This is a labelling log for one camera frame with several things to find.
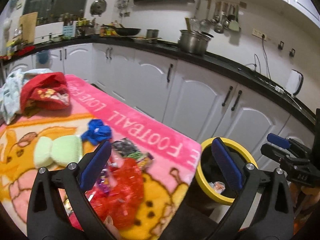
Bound red plastic bag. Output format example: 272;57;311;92
86;158;144;230

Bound yellow rimmed black trash bin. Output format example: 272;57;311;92
195;137;258;206

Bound person's right hand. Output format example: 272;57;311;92
289;182;319;218

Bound purple candy wrapper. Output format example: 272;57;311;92
96;162;118;194

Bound light green sponge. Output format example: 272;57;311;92
34;135;83;168

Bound white electric kettle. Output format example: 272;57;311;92
285;69;304;97

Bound blue crumpled plastic bag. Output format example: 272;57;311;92
81;119;112;146

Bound dark green pea snack packet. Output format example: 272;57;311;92
112;138;154;171

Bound pink cartoon fleece blanket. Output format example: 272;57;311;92
1;73;202;239

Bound white base cabinets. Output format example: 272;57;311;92
1;43;314;168

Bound red patterned cloth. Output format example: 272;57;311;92
20;72;70;113

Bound large steel stock pot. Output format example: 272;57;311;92
177;30;214;56

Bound hanging utensil rack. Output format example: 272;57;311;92
185;0;247;34

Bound black countertop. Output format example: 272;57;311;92
3;35;316;132

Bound blue hanging basin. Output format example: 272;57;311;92
36;50;50;64

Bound small steel container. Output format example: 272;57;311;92
146;29;159;39

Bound blue dish rack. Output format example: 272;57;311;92
62;25;75;37

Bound black wok pan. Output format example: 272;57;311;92
105;25;141;36

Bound wooden cutting board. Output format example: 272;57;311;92
18;12;38;43

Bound round steel pot lid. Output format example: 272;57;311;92
89;0;107;16

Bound black power cable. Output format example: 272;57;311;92
245;36;272;79

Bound wall power outlet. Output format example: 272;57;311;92
252;28;267;41

